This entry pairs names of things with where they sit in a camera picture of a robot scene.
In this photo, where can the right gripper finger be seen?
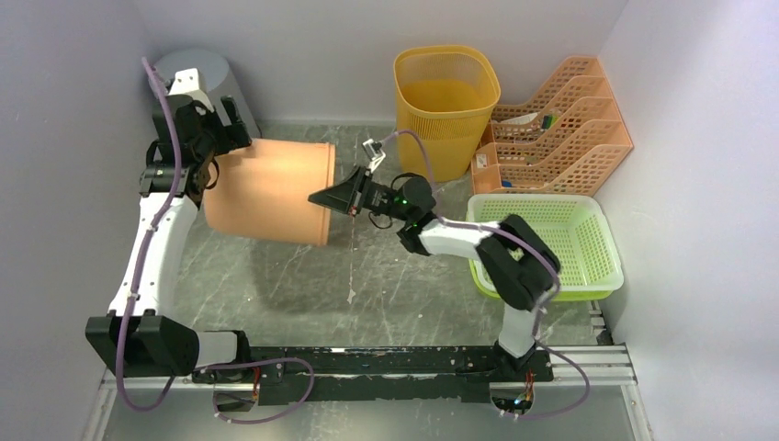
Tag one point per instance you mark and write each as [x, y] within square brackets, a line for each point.
[336, 198]
[357, 178]

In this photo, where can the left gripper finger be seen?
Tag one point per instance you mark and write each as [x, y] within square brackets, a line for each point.
[240, 137]
[230, 110]

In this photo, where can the aluminium frame rail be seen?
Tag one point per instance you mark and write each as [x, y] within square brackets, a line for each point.
[593, 396]

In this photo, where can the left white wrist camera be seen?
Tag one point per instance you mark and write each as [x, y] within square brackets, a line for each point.
[189, 82]

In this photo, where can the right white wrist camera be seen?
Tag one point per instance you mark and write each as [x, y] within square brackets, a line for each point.
[375, 153]

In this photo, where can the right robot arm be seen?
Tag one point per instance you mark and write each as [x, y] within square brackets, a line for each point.
[522, 268]

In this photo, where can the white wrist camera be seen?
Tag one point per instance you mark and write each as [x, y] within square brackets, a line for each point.
[189, 82]
[375, 153]

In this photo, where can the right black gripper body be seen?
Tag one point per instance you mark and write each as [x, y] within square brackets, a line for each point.
[378, 198]

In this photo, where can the large grey plastic bucket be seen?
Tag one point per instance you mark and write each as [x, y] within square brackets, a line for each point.
[218, 76]

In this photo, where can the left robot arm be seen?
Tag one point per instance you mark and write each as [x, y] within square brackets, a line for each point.
[136, 338]

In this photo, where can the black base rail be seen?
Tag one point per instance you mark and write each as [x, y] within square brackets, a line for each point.
[391, 373]

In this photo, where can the orange plastic file organizer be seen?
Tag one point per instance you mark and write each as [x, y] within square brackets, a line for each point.
[575, 156]

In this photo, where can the orange plastic bucket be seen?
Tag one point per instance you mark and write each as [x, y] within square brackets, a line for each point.
[261, 192]

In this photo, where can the light green plastic basket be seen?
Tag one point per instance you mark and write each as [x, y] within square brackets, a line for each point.
[574, 228]

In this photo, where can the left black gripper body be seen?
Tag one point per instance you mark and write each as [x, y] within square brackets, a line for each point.
[217, 139]

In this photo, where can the yellow mesh waste basket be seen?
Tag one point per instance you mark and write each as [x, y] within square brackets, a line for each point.
[445, 95]

